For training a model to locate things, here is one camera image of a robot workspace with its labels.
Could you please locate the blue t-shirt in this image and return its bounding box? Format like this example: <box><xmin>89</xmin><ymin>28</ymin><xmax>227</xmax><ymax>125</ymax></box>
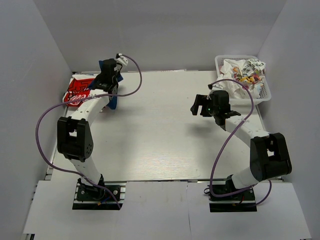
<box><xmin>87</xmin><ymin>59</ymin><xmax>125</xmax><ymax>111</ymax></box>

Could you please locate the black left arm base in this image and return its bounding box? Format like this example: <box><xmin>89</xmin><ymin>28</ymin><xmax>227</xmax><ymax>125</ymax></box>
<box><xmin>72</xmin><ymin>182</ymin><xmax>126</xmax><ymax>211</ymax></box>

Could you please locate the white printed t-shirt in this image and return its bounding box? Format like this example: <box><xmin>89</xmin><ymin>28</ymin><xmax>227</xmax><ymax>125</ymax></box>
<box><xmin>215</xmin><ymin>58</ymin><xmax>266</xmax><ymax>99</ymax></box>

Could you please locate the red and white folded t-shirt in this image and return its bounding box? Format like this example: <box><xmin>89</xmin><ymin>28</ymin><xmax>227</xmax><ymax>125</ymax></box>
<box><xmin>62</xmin><ymin>74</ymin><xmax>104</xmax><ymax>108</ymax></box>

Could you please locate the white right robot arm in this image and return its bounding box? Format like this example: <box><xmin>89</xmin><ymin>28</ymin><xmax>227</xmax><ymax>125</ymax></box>
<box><xmin>190</xmin><ymin>90</ymin><xmax>292</xmax><ymax>198</ymax></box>

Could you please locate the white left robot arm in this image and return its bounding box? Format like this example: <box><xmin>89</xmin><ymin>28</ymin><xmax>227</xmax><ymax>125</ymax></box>
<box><xmin>57</xmin><ymin>55</ymin><xmax>128</xmax><ymax>186</ymax></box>

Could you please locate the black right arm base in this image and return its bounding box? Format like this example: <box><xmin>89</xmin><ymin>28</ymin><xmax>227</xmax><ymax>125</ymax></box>
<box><xmin>203</xmin><ymin>187</ymin><xmax>257</xmax><ymax>213</ymax></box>

